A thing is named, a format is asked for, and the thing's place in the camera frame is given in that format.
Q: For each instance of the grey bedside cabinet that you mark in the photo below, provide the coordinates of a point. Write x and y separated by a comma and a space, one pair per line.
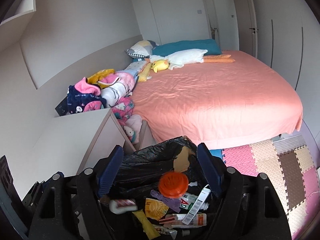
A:
70, 144

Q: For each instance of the cardboard trash box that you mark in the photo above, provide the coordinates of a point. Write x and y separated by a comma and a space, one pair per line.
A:
181, 162

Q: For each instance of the white bedroom door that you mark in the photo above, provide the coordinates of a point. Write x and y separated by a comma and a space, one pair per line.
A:
233, 24

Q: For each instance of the yellow duck plush toy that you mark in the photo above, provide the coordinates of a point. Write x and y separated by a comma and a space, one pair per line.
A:
160, 65

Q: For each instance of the foam puzzle floor mat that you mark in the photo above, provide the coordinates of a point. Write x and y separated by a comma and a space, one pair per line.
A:
289, 164

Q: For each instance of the navy pink clothes pile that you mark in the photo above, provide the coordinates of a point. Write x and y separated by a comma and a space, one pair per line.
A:
107, 89

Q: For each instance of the checked grey yellow pillow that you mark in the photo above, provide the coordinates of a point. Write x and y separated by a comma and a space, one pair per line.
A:
142, 49

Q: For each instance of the yellow snack bag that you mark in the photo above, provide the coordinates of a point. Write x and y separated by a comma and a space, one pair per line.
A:
148, 228

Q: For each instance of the white AD drink bottle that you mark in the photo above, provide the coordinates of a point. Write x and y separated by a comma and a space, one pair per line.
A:
187, 201

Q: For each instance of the white barcode carton box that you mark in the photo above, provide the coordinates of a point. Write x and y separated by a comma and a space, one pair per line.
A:
196, 207

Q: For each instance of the white goose plush toy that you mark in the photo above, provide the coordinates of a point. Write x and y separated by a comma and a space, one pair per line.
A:
191, 56

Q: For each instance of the white red paper packet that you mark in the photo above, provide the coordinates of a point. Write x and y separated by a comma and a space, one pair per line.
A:
179, 221

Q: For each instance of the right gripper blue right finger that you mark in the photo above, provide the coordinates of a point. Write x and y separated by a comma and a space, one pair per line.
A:
213, 168

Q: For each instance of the orange round plastic cap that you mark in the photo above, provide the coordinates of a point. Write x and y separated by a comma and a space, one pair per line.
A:
173, 184

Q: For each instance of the teal pillow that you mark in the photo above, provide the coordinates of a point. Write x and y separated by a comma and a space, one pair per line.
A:
209, 44

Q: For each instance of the pink bed sheet mattress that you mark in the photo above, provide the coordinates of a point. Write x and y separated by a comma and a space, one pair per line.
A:
220, 104

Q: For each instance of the black trash bag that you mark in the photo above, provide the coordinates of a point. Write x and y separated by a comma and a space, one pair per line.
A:
141, 171

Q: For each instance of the white wardrobe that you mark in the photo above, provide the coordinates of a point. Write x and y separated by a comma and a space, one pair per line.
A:
289, 42

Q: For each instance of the black wall socket panel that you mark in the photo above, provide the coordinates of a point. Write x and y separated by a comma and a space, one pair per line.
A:
62, 108

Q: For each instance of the yellow noodle cup lid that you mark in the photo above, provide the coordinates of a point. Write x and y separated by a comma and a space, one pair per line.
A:
155, 209

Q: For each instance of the purple wrapper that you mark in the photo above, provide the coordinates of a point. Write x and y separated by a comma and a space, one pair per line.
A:
173, 203

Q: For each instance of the yellow corn plush toy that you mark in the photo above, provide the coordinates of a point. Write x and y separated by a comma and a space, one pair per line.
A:
144, 75

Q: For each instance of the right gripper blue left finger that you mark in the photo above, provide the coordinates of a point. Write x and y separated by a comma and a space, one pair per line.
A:
107, 169

